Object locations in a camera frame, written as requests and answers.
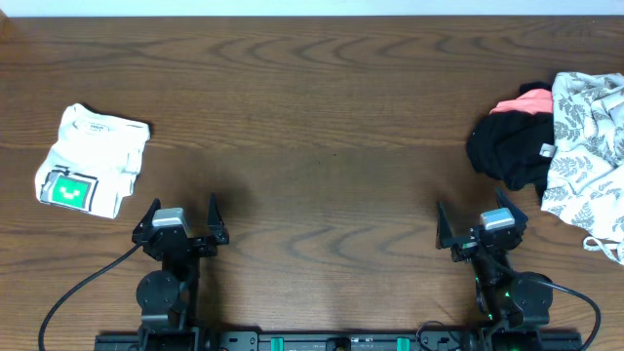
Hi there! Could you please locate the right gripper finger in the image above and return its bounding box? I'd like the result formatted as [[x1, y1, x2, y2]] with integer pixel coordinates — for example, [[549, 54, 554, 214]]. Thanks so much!
[[436, 202, 460, 250], [495, 188, 528, 224]]

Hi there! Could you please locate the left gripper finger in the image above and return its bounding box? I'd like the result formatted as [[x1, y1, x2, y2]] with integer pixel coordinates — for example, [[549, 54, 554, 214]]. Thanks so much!
[[207, 193, 228, 239], [134, 198, 161, 234]]

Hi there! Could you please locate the black t-shirt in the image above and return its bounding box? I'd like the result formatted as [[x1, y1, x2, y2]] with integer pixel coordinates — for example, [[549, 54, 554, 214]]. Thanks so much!
[[466, 82, 555, 197]]

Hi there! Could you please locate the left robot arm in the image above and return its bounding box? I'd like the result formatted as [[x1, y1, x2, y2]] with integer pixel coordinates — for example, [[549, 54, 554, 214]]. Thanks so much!
[[132, 194, 229, 332]]

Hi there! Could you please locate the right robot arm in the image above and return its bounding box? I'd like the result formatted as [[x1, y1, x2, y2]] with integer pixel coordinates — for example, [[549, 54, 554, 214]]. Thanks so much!
[[436, 190, 553, 330]]

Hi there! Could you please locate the white fern-print garment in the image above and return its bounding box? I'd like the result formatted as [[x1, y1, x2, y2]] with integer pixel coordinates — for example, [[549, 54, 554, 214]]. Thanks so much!
[[541, 72, 623, 264]]

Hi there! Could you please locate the folded white pixel-print t-shirt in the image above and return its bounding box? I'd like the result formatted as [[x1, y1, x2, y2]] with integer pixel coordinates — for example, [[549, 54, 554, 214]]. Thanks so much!
[[34, 103, 150, 218]]

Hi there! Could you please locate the coral pink garment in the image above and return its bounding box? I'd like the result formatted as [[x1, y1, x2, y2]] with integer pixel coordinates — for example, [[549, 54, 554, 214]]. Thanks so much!
[[489, 89, 554, 114]]

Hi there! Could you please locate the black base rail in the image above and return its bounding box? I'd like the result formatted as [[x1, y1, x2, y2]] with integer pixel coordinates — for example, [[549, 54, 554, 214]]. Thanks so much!
[[94, 329, 582, 351]]

